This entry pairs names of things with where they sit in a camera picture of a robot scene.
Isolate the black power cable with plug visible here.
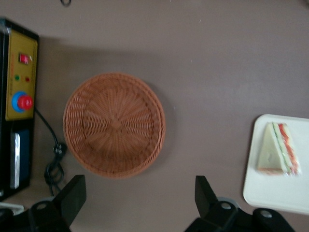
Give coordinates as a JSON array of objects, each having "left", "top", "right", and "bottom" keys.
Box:
[{"left": 33, "top": 107, "right": 68, "bottom": 197}]

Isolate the steel food pan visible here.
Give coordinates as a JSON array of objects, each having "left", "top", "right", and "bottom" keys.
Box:
[{"left": 9, "top": 131, "right": 21, "bottom": 190}]

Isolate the red rocker switch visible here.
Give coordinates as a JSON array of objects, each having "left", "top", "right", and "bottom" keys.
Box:
[{"left": 18, "top": 53, "right": 30, "bottom": 65}]

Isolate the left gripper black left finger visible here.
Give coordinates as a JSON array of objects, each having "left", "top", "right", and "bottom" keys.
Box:
[{"left": 28, "top": 174, "right": 87, "bottom": 232}]

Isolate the black machine yellow panel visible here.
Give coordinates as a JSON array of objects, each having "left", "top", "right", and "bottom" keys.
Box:
[{"left": 0, "top": 16, "right": 40, "bottom": 202}]

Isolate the triangle sandwich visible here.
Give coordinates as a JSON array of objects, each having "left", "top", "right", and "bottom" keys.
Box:
[{"left": 256, "top": 121, "right": 302, "bottom": 177}]

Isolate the round brown wicker basket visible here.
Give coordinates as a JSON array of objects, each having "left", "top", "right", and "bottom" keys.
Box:
[{"left": 62, "top": 72, "right": 167, "bottom": 179}]

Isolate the beige plastic tray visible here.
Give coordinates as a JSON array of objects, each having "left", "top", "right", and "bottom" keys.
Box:
[{"left": 242, "top": 114, "right": 309, "bottom": 216}]

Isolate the red emergency stop knob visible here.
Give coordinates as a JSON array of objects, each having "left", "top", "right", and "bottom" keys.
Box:
[{"left": 12, "top": 91, "right": 34, "bottom": 114}]

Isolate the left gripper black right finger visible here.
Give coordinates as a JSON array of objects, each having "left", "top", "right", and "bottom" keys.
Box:
[{"left": 185, "top": 175, "right": 254, "bottom": 232}]

